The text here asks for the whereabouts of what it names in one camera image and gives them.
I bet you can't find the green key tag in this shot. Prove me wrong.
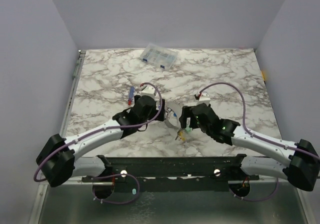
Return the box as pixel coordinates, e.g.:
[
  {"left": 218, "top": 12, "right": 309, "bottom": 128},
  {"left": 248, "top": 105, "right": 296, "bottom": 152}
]
[{"left": 184, "top": 126, "right": 193, "bottom": 133}]

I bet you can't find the yellow key tag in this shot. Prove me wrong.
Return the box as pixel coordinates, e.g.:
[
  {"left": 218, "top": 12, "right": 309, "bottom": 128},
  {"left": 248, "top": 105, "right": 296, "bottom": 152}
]
[{"left": 179, "top": 133, "right": 186, "bottom": 142}]

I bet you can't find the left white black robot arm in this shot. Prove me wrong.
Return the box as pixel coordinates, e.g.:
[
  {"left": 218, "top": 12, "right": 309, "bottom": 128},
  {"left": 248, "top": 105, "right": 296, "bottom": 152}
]
[{"left": 33, "top": 94, "right": 165, "bottom": 187}]

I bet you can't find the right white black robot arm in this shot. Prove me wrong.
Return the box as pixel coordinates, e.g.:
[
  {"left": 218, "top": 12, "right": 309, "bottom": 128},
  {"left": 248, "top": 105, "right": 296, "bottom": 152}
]
[{"left": 179, "top": 103, "right": 320, "bottom": 192}]

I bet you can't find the blue red screwdriver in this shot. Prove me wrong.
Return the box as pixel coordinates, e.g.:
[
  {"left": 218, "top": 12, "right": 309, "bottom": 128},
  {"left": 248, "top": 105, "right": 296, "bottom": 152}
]
[{"left": 127, "top": 86, "right": 135, "bottom": 106}]

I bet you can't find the clear plastic organizer box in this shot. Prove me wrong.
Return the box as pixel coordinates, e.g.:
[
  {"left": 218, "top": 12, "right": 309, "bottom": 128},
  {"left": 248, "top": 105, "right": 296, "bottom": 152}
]
[{"left": 140, "top": 43, "right": 178, "bottom": 70}]

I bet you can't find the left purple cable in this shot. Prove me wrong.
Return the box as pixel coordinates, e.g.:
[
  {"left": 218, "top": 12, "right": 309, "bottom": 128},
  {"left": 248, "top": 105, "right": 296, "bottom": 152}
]
[{"left": 33, "top": 82, "right": 163, "bottom": 184}]

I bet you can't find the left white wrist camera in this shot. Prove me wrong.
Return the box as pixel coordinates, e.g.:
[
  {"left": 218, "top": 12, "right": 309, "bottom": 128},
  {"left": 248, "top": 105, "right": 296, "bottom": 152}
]
[{"left": 139, "top": 84, "right": 157, "bottom": 99}]

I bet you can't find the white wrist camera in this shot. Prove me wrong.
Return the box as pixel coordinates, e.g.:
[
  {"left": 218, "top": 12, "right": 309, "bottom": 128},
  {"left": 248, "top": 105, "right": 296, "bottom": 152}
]
[
  {"left": 139, "top": 84, "right": 157, "bottom": 99},
  {"left": 194, "top": 92, "right": 211, "bottom": 106}
]

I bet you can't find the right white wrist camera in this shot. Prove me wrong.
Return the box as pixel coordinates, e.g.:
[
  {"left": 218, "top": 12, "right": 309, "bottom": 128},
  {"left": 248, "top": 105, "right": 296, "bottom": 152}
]
[{"left": 194, "top": 92, "right": 211, "bottom": 106}]

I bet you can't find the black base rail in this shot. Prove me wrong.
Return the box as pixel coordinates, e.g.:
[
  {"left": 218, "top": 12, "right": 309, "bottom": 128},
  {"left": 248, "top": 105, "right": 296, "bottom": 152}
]
[{"left": 82, "top": 155, "right": 288, "bottom": 192}]

